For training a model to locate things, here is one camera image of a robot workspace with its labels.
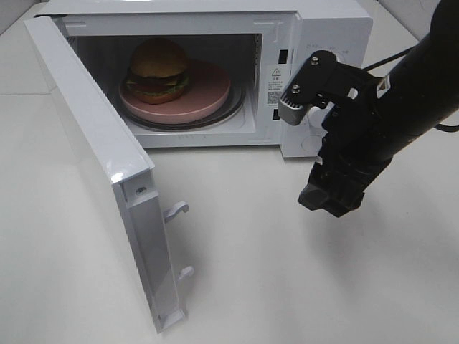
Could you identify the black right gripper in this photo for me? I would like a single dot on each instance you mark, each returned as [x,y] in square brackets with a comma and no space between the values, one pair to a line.
[337,183]

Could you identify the round white door button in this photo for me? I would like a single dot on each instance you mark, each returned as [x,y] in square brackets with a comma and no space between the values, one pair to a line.
[312,144]

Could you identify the white timer knob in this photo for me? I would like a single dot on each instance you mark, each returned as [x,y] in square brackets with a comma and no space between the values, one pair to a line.
[316,116]

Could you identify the pink round plate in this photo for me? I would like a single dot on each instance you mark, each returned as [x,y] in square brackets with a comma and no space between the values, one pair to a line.
[208,89]

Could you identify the burger with sesame bun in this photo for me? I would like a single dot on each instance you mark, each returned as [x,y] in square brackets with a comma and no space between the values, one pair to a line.
[158,71]

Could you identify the white microwave door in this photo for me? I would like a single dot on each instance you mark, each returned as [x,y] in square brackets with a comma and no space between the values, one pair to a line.
[115,168]

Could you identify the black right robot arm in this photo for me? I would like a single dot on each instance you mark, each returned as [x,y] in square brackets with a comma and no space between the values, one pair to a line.
[419,92]

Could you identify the white warning label sticker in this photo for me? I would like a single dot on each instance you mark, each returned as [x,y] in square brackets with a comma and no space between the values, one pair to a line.
[276,76]

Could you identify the upper white power knob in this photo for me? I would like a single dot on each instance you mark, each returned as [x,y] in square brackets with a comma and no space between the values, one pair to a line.
[339,58]

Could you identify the glass microwave turntable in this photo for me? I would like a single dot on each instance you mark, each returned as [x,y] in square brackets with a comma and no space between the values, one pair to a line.
[230,107]

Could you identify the white microwave oven body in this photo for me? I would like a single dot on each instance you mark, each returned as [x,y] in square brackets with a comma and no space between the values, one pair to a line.
[242,37]

